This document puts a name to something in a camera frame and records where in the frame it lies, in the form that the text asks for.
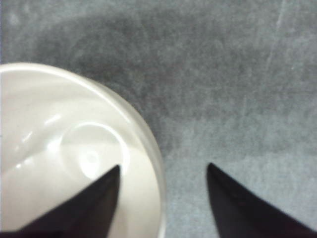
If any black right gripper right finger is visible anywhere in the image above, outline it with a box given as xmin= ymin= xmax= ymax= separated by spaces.
xmin=207 ymin=163 xmax=317 ymax=238

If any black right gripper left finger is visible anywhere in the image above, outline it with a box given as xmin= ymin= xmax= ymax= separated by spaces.
xmin=0 ymin=165 xmax=120 ymax=238

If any beige ribbed bowl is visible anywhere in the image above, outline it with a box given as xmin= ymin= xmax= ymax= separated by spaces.
xmin=0 ymin=63 xmax=166 ymax=238

